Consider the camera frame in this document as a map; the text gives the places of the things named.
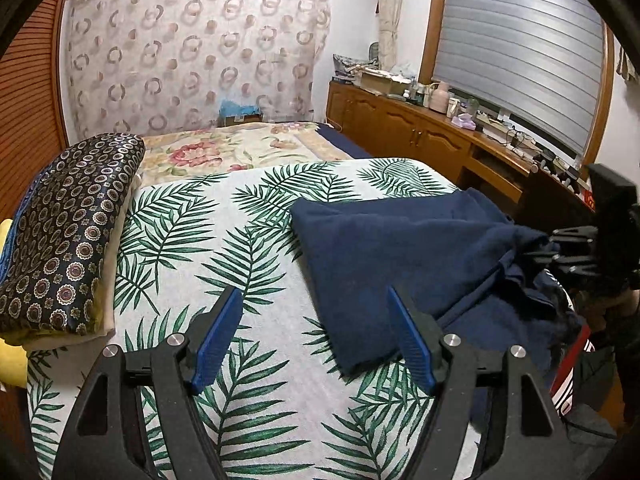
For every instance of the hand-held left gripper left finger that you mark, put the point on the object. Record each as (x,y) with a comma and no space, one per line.
(217,345)

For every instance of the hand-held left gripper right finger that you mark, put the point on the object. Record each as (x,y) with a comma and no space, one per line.
(412,345)

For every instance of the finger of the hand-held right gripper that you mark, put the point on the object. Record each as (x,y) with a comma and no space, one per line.
(575,236)
(565,262)

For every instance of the navy t-shirt orange print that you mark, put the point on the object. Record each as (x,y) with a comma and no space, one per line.
(380,260)

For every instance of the leaf-print white sheet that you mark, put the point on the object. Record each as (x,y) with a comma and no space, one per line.
(225,240)

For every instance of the purple plastic item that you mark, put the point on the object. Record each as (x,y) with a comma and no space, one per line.
(463,121)

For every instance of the dark cloth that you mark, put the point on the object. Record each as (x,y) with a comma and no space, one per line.
(600,420)

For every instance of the dark patterned pillow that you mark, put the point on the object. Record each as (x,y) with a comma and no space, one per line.
(65,240)

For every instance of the floral blanket navy border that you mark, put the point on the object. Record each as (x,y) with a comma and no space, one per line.
(200,152)

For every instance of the pink jug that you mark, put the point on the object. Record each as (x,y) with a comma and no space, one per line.
(439,97)

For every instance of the yellow cloth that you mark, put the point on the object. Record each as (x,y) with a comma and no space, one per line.
(12,365)

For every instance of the wooden cabinet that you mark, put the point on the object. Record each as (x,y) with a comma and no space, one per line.
(400,125)

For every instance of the blue plastic item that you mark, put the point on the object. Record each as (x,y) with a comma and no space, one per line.
(239,109)

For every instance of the cardboard box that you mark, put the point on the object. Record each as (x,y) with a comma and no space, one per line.
(377,81)

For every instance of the patterned bag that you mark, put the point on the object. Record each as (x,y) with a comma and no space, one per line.
(346,67)

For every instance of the cream window curtain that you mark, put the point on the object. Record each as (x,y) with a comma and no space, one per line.
(390,10)

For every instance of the circle-patterned sheer curtain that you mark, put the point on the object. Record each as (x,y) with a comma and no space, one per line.
(200,45)

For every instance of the louvered wooden door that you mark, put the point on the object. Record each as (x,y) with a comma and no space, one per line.
(30,110)

